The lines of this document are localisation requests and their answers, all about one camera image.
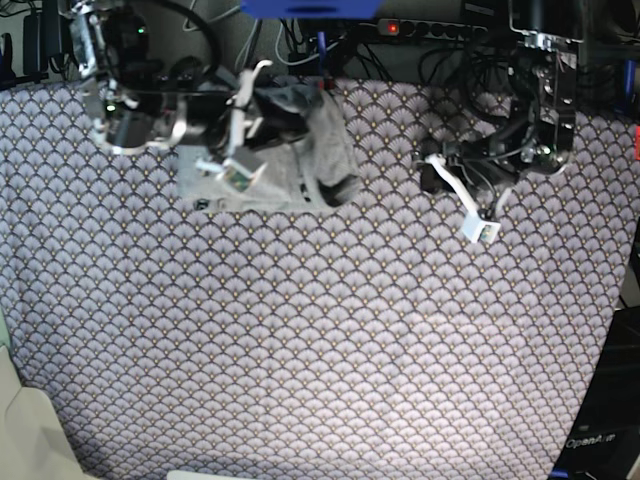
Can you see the red clamp at right edge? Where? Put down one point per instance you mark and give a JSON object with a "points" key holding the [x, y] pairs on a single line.
{"points": [[637, 143]]}

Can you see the red-tipped table clamp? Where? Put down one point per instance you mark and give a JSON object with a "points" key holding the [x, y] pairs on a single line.
{"points": [[323, 49]]}

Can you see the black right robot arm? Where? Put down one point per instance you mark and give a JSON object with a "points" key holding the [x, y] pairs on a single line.
{"points": [[136, 102]]}

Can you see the light grey T-shirt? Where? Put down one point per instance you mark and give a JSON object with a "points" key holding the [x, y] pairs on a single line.
{"points": [[318, 173]]}

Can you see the blue clamp post right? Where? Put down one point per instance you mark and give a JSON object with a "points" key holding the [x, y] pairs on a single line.
{"points": [[625, 96]]}

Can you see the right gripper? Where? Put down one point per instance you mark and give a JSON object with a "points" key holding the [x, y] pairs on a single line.
{"points": [[207, 93]]}

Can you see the black power strip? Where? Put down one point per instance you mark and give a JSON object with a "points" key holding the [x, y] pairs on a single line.
{"points": [[419, 30]]}

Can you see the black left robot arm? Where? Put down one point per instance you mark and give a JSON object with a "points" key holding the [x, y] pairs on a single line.
{"points": [[538, 53]]}

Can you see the fan-patterned table cloth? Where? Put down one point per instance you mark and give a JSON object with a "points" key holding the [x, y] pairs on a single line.
{"points": [[370, 342]]}

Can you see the blue camera mount bracket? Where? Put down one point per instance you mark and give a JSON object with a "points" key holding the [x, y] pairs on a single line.
{"points": [[311, 9]]}

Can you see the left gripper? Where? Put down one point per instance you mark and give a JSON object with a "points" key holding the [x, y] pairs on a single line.
{"points": [[483, 166]]}

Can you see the black OpenArm box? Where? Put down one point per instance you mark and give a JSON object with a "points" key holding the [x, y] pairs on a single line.
{"points": [[604, 440]]}

